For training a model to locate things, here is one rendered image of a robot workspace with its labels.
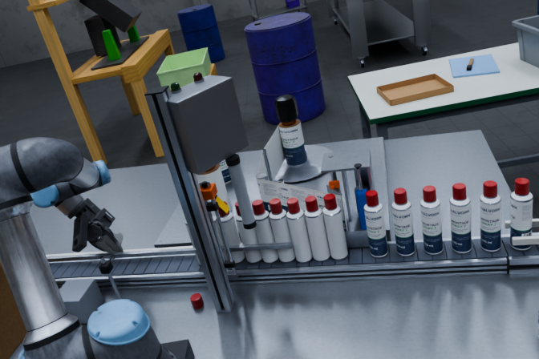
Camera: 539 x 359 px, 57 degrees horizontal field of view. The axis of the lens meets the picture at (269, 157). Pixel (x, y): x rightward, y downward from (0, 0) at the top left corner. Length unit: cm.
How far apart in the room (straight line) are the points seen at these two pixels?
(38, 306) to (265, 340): 56
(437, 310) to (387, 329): 14
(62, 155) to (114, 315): 36
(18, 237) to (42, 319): 18
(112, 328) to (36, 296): 17
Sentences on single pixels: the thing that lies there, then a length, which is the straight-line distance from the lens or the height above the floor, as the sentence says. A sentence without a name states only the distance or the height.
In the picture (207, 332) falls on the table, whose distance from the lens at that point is 144.
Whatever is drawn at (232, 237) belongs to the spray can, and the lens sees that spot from 149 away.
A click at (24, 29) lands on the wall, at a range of 1242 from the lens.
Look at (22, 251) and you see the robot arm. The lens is 116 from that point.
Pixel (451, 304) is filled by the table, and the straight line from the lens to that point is 140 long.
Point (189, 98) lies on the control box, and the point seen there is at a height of 147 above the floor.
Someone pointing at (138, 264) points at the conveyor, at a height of 88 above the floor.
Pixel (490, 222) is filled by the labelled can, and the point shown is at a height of 98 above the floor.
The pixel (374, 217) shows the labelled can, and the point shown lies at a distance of 138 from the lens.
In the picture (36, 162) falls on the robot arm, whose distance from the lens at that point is 114.
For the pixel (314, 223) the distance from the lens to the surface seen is 140.
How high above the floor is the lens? 180
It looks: 25 degrees down
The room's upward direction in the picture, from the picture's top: 13 degrees counter-clockwise
